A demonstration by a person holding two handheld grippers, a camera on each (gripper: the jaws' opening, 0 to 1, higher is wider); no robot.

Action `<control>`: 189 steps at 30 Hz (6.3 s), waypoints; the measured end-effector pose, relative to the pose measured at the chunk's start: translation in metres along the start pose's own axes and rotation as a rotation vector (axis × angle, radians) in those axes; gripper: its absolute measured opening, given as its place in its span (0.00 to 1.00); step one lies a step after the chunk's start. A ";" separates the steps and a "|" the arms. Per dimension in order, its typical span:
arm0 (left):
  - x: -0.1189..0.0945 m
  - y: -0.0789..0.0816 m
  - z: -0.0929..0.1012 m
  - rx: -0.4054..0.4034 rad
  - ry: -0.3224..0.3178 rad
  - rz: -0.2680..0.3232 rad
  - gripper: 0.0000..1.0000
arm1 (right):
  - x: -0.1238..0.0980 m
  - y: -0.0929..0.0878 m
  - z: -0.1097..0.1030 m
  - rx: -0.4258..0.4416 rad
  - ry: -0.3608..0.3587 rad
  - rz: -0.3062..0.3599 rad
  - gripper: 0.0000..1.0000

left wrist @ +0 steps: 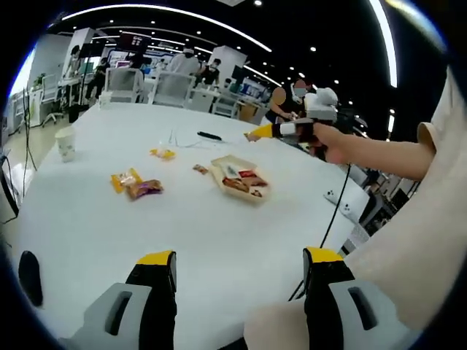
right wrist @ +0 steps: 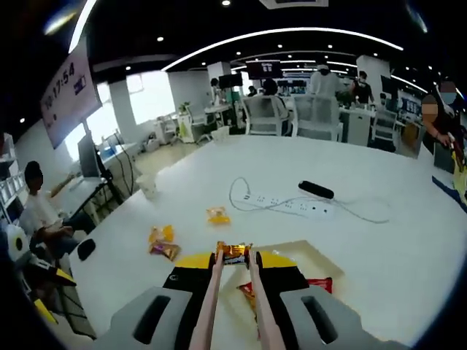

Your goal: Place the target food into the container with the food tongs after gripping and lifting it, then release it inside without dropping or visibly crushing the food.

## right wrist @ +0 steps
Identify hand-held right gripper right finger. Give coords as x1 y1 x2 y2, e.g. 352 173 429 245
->
254 249 412 350

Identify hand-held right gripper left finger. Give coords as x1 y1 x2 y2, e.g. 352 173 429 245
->
108 249 217 350

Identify beige hexagonal container plate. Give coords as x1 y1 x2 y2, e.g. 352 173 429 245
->
218 238 346 350

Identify brown purple food snack packet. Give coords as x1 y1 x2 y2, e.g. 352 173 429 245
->
147 241 182 263

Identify long red food bar packet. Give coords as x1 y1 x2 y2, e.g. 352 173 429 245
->
305 277 334 295

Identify pink food tongs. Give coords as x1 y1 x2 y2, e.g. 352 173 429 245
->
189 249 287 350

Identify orange brown food snack packet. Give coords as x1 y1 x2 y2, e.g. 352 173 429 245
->
215 241 254 268

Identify yellow food snack packet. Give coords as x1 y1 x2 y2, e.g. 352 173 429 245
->
206 206 233 227

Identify black computer mouse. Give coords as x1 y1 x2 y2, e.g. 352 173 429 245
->
77 238 97 262

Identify storage shelf rack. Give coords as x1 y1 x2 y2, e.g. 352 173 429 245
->
0 133 26 219

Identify grey tilted desk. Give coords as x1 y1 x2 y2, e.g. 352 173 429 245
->
63 174 127 219

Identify black oblong device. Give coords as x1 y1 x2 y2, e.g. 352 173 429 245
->
298 180 335 200

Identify white paper cup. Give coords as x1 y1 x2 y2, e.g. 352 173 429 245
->
135 174 158 200

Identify dark computer monitor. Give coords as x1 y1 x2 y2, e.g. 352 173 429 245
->
77 131 105 179

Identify white cabinet with green sticker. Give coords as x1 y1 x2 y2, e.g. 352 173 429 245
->
177 113 198 144

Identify large display screen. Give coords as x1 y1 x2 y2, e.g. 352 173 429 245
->
39 36 104 150

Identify white mesh office chair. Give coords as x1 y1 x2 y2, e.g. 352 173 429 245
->
242 96 295 136
370 109 398 152
291 94 344 142

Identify blue flat object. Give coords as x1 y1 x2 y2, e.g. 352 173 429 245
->
431 175 467 216

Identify yellow cloth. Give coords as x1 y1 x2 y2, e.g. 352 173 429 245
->
451 151 467 205

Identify black monitor on tripod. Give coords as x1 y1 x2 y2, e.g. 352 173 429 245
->
217 72 244 128

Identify dark hanging display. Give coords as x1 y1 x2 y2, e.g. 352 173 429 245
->
246 60 282 80

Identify long ceiling light strip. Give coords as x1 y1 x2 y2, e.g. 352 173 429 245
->
67 0 98 52

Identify curved ceiling light strip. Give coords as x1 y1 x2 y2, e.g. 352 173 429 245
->
161 27 405 72

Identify ceiling air conditioner vent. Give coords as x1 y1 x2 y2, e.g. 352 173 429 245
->
259 0 329 9

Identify white power strip with cable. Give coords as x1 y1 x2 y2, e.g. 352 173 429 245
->
228 177 390 224

